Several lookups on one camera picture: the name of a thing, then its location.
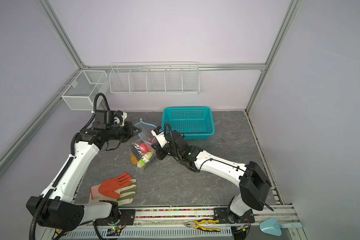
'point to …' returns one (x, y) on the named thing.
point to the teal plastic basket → (196, 123)
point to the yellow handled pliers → (194, 224)
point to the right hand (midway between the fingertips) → (152, 146)
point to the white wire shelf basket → (154, 78)
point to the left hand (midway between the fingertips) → (141, 131)
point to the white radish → (146, 159)
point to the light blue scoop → (270, 225)
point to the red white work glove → (121, 189)
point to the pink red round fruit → (145, 148)
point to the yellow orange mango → (133, 159)
